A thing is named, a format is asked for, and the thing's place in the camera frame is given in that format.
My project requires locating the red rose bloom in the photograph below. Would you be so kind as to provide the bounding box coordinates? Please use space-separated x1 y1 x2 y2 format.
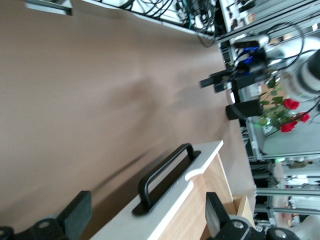
296 111 311 125
280 121 298 133
283 98 301 111

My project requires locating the white drawer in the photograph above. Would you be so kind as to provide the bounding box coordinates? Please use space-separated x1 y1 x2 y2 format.
89 140 224 240

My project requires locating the grey metal bracket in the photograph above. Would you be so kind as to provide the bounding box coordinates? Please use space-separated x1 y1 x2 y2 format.
24 0 74 16

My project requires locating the black rounded object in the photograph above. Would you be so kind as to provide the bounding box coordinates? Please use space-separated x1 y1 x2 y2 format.
225 99 263 121

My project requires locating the green rose foliage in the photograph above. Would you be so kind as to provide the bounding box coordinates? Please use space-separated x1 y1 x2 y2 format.
258 77 301 136

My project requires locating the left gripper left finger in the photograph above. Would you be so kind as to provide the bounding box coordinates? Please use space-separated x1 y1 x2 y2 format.
17 190 93 240

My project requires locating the black drawer handle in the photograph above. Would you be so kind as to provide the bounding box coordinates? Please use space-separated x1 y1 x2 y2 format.
131 143 202 217

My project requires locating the long black camera cable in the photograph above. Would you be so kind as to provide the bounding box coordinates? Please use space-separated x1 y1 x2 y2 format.
264 21 307 66

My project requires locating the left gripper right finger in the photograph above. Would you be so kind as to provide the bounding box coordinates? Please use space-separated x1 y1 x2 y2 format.
205 191 266 240

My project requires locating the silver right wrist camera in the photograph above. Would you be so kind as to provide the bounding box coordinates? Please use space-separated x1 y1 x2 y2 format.
232 34 270 50

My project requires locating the aluminium frame rack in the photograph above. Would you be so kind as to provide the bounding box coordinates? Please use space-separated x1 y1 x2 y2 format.
217 0 320 45

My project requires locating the teal cable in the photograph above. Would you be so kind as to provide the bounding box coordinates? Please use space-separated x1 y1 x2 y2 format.
184 0 196 29

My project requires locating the wooden drawer cabinet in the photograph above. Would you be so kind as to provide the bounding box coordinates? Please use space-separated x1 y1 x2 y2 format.
157 152 256 240

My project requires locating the brown table cover sheet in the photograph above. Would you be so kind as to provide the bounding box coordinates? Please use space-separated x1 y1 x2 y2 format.
0 0 251 240

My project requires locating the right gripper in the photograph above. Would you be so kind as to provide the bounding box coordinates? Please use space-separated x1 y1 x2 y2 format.
199 47 270 94

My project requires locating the black cable loop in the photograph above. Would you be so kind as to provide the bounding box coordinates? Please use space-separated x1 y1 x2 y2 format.
195 31 217 48

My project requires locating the aluminium profile frame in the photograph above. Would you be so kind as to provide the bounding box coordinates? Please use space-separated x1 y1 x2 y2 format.
253 159 320 226

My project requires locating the grey metal enclosure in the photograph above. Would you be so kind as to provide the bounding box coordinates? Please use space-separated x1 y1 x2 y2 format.
244 116 320 162

